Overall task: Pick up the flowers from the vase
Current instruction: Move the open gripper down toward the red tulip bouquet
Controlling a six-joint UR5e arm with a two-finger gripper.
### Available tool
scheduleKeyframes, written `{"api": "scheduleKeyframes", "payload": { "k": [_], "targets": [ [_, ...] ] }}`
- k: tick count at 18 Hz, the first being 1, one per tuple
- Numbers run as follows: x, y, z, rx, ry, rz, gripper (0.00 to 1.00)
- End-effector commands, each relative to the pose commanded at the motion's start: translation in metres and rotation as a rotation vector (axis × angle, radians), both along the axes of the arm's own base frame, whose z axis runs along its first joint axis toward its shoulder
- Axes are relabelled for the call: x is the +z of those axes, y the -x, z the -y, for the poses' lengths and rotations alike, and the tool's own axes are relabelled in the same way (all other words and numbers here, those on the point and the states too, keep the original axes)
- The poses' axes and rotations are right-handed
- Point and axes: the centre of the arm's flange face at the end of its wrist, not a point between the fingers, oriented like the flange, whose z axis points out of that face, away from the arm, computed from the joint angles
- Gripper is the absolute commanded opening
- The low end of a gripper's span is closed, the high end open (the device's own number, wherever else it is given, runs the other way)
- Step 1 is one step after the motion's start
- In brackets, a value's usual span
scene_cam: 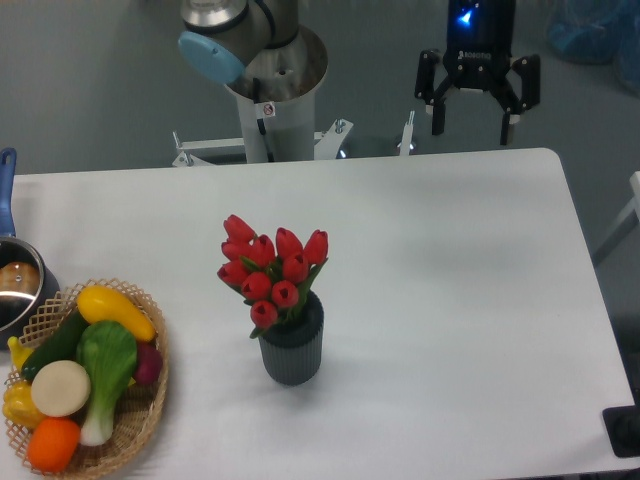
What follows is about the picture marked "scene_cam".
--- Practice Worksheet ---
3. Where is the cream round bun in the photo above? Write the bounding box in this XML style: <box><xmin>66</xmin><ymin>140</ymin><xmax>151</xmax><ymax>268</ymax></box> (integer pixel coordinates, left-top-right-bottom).
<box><xmin>31</xmin><ymin>360</ymin><xmax>91</xmax><ymax>417</ymax></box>

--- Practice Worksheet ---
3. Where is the yellow bell pepper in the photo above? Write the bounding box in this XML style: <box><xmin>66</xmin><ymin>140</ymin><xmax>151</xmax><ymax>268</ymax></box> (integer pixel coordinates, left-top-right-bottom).
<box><xmin>2</xmin><ymin>380</ymin><xmax>47</xmax><ymax>430</ymax></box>

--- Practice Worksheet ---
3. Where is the yellow squash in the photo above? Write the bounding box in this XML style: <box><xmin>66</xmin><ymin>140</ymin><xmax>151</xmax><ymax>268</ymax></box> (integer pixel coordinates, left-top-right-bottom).
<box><xmin>76</xmin><ymin>285</ymin><xmax>156</xmax><ymax>342</ymax></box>

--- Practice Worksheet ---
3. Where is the white frame right edge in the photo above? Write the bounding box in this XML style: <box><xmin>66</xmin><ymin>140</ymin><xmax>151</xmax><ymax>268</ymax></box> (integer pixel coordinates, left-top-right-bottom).
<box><xmin>591</xmin><ymin>171</ymin><xmax>639</xmax><ymax>268</ymax></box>

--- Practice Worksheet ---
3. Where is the blue handled saucepan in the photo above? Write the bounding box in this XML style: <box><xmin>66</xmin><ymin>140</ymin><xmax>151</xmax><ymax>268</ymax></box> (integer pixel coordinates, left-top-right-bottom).
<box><xmin>1</xmin><ymin>147</ymin><xmax>59</xmax><ymax>351</ymax></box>

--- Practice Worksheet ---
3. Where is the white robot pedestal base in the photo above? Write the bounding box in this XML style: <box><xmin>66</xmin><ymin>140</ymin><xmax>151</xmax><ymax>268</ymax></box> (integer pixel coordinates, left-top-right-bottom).
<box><xmin>171</xmin><ymin>79</ymin><xmax>418</xmax><ymax>168</ymax></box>

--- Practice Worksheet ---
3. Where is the dark grey ribbed vase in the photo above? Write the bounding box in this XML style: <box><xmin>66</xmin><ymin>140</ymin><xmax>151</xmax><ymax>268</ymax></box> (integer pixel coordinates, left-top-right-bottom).
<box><xmin>259</xmin><ymin>291</ymin><xmax>324</xmax><ymax>386</ymax></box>

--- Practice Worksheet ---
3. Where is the blue plastic bag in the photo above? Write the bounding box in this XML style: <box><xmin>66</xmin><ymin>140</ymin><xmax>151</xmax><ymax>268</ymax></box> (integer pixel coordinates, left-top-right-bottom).
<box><xmin>544</xmin><ymin>1</ymin><xmax>639</xmax><ymax>96</ymax></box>

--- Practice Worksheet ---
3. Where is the black device table edge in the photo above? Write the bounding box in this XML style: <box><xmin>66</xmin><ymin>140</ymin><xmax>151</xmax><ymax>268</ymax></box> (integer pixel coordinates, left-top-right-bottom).
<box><xmin>602</xmin><ymin>406</ymin><xmax>639</xmax><ymax>458</ymax></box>

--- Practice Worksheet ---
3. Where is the green bok choy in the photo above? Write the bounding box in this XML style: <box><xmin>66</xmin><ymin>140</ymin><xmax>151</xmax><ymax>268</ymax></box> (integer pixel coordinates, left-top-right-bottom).
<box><xmin>76</xmin><ymin>320</ymin><xmax>137</xmax><ymax>447</ymax></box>

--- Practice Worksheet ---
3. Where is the orange fruit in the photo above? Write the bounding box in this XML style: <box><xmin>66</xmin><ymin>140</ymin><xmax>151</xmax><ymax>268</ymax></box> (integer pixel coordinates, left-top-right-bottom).
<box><xmin>27</xmin><ymin>417</ymin><xmax>80</xmax><ymax>473</ymax></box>

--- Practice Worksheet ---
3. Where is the red tulip bouquet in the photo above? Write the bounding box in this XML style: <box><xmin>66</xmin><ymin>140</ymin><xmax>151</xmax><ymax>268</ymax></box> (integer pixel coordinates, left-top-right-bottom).
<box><xmin>217</xmin><ymin>214</ymin><xmax>329</xmax><ymax>339</ymax></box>

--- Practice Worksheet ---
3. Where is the dark green cucumber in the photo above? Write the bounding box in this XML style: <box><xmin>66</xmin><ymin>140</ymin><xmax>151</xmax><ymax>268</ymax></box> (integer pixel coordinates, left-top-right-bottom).
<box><xmin>20</xmin><ymin>310</ymin><xmax>89</xmax><ymax>381</ymax></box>

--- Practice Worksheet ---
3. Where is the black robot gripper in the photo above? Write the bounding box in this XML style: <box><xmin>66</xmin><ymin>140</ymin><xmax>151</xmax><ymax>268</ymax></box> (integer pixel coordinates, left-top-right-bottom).
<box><xmin>414</xmin><ymin>0</ymin><xmax>541</xmax><ymax>146</ymax></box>

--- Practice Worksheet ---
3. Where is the woven wicker basket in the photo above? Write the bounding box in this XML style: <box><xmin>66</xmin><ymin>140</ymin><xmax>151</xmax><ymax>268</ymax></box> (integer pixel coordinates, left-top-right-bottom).
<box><xmin>1</xmin><ymin>279</ymin><xmax>169</xmax><ymax>479</ymax></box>

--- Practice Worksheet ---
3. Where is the purple red radish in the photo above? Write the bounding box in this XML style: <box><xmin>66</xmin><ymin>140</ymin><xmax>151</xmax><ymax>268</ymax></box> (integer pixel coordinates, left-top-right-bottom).
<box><xmin>132</xmin><ymin>342</ymin><xmax>163</xmax><ymax>386</ymax></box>

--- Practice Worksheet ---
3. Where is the yellow banana tip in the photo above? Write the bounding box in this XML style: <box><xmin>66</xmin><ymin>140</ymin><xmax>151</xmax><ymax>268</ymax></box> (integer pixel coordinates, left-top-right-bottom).
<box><xmin>7</xmin><ymin>336</ymin><xmax>34</xmax><ymax>371</ymax></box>

